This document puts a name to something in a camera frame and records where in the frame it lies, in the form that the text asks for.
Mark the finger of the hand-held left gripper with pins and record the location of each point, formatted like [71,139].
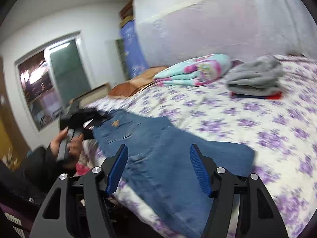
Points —
[100,117]

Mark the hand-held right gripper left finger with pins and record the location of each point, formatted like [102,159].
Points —
[117,171]

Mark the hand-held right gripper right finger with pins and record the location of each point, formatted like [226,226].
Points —
[199,171]

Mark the blue denim pants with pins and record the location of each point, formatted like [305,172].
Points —
[161,158]

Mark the person's left forearm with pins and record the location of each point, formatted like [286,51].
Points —
[39,171]

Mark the person's left hand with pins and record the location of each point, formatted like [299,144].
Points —
[75,151]

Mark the red floral cushion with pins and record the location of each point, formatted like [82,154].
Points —
[81,169]

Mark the orange-brown pillow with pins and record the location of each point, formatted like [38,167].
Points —
[128,86]

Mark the window with sliding pane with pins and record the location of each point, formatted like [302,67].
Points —
[66,67]

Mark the green patterned panel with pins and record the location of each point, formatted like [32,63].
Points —
[120,57]

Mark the purple floral bedspread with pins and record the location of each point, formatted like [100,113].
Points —
[247,119]

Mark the person's dark jacket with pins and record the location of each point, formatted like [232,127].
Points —
[17,186]

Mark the folded floral blanket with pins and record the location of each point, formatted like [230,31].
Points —
[193,70]

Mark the folded red garment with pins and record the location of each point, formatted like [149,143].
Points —
[275,96]

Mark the brown cardboard box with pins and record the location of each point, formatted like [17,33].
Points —
[126,13]

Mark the folded grey garment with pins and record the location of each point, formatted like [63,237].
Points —
[257,76]

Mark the wooden picture frame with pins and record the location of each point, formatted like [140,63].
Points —
[96,91]

